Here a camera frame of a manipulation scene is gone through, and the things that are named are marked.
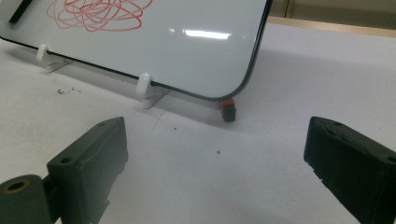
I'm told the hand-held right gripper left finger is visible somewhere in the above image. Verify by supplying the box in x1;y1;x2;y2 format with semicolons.
46;116;129;224

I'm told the black bar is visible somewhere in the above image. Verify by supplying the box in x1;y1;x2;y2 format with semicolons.
8;0;34;24

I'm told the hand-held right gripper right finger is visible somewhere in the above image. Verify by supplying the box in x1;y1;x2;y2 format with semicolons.
304;116;396;224

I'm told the white whiteboard stand clip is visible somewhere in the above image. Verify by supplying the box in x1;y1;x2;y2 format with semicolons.
35;44;74;74
135;73;172;110

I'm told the white whiteboard with black rim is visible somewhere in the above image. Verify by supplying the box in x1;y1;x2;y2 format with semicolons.
0;0;274;102

